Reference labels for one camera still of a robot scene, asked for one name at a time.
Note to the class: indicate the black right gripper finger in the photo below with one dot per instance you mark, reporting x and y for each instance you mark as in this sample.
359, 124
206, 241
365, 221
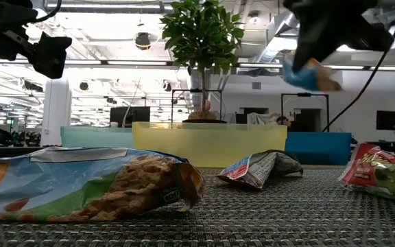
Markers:
372, 37
307, 41

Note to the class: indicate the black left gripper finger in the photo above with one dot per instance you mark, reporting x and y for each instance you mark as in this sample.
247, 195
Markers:
50, 56

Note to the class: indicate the blue granola bar red label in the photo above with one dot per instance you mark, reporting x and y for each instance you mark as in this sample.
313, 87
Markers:
307, 78

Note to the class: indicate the light blue green granola bar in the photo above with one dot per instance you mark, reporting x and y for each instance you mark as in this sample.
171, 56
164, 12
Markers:
81, 185

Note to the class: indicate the grey snack bag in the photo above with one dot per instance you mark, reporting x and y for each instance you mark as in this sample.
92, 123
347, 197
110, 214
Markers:
259, 168

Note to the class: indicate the red green granola bar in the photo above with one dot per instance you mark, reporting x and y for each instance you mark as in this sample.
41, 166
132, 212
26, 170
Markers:
372, 168

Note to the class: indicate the long ceiling light strip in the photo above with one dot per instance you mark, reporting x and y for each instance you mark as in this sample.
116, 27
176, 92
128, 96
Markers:
355, 67
135, 62

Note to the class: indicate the white building column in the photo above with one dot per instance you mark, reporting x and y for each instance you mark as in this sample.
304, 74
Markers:
56, 113

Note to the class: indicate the person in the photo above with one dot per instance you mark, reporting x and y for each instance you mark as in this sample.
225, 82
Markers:
283, 120
197, 115

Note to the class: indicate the black monitor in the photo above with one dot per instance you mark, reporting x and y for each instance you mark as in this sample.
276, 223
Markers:
387, 120
130, 116

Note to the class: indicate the white cloth pile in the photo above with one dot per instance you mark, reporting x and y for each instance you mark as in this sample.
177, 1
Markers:
262, 118

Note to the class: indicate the teal translucent plastic bin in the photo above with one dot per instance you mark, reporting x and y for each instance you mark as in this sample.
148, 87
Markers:
94, 137

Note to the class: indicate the black round ceiling lamp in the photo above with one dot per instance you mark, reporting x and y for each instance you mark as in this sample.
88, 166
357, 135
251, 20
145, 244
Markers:
142, 41

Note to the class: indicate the green potted plant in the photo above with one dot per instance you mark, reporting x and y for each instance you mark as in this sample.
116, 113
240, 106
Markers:
201, 34

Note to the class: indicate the blue plastic bin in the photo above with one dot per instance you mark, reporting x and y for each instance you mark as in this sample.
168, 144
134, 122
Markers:
321, 147

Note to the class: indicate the yellow translucent plastic bin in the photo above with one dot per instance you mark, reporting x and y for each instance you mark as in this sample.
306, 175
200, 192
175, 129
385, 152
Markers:
207, 144

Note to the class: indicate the grey woven mat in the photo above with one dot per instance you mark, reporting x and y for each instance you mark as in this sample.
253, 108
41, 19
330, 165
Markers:
197, 219

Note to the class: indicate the silver ceiling duct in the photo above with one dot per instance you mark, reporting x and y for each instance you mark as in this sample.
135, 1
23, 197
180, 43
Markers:
269, 44

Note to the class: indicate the black stand frame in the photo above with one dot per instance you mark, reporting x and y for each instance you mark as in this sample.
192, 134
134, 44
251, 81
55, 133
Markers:
303, 94
197, 91

